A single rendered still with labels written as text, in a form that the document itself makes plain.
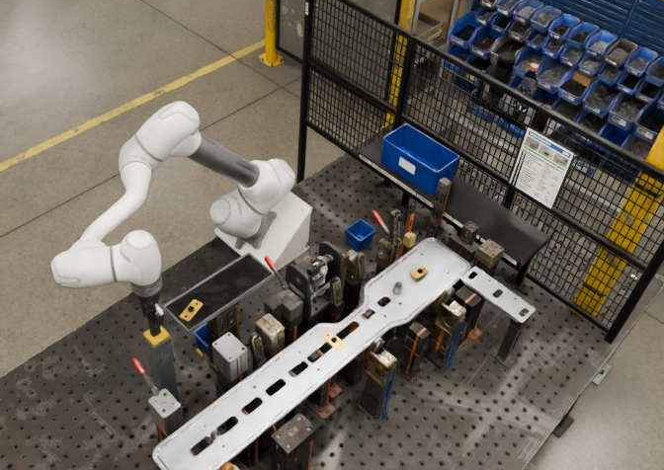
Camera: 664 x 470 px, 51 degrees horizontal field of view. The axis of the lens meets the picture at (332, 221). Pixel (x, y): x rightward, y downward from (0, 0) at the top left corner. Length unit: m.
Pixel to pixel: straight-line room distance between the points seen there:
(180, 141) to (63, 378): 1.02
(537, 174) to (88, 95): 3.48
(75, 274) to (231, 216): 0.99
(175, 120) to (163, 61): 3.27
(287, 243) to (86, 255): 1.18
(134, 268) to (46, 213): 2.52
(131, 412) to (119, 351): 0.28
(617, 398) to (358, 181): 1.72
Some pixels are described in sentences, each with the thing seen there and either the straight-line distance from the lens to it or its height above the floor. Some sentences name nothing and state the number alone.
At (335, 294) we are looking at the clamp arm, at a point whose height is 1.04.
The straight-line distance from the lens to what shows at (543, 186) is 2.87.
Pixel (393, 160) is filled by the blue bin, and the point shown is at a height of 1.08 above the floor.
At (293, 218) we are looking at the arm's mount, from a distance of 2.99.
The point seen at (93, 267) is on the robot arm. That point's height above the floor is 1.55.
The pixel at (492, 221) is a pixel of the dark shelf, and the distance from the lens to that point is 2.95.
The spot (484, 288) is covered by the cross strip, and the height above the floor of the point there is 1.00.
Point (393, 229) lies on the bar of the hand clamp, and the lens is 2.65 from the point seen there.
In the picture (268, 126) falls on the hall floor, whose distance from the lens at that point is 4.94.
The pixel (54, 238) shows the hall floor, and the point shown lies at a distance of 4.32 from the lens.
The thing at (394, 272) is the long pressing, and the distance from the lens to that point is 2.70.
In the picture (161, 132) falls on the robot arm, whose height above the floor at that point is 1.56.
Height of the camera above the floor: 3.03
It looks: 45 degrees down
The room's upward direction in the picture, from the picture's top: 6 degrees clockwise
